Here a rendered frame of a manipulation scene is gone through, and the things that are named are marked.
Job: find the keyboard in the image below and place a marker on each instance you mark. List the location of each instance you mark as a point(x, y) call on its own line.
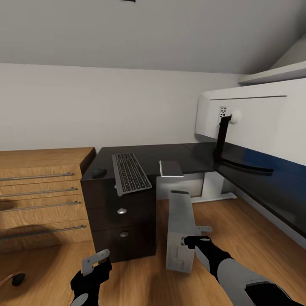
point(129, 175)

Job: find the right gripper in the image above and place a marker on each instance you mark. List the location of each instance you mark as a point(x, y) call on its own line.
point(191, 241)

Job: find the monitor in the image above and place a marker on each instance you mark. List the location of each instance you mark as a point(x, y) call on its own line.
point(269, 118)

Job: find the swivel chair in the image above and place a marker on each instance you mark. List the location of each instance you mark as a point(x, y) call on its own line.
point(16, 279)

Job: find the desktop computer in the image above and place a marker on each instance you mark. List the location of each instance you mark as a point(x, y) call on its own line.
point(181, 224)

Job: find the mouse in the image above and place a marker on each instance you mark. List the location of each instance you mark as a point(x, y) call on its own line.
point(99, 172)

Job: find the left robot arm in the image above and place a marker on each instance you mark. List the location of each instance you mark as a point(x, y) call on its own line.
point(86, 285)

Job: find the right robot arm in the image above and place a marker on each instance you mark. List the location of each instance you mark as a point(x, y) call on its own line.
point(243, 286)

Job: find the notebook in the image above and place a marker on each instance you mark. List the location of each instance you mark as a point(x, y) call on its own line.
point(170, 169)

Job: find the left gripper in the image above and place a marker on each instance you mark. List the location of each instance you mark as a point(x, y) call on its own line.
point(99, 275)

